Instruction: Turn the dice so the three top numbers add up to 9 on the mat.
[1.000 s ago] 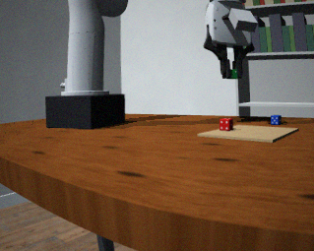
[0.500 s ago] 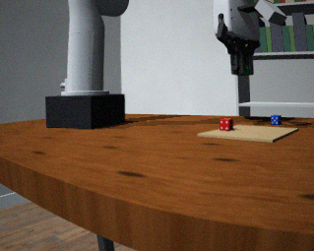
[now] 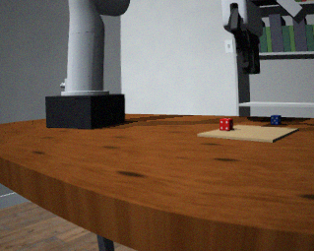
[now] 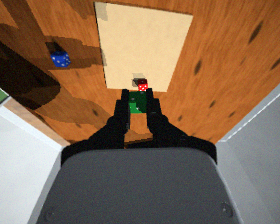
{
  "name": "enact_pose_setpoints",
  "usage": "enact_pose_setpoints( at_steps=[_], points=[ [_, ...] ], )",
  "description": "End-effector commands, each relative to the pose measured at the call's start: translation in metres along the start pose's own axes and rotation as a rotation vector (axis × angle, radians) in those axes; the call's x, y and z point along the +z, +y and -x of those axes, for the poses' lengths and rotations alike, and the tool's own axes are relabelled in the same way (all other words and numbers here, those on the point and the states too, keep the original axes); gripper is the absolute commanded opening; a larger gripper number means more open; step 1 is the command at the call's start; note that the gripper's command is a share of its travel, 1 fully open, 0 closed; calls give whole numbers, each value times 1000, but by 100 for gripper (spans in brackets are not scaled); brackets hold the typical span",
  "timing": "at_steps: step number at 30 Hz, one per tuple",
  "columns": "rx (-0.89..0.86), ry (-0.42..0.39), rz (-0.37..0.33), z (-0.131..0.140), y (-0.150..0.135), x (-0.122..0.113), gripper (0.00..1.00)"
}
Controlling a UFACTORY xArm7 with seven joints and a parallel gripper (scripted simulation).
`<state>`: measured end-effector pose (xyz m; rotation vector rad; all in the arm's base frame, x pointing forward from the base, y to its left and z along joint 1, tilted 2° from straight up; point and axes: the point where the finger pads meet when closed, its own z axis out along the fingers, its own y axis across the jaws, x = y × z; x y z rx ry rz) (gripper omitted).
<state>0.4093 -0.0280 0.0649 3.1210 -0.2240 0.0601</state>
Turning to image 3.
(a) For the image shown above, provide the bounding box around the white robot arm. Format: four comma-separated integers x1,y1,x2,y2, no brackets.
60,0,307,96

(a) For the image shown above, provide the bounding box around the beige flat mat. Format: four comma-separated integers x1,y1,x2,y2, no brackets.
198,125,298,143

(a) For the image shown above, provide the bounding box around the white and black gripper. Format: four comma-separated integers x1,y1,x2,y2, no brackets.
221,0,263,74

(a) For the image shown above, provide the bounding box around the blue die with white pips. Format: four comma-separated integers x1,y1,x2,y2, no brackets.
271,115,282,125

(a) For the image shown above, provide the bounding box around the red die with white pips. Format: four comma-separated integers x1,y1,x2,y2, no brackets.
220,118,233,131

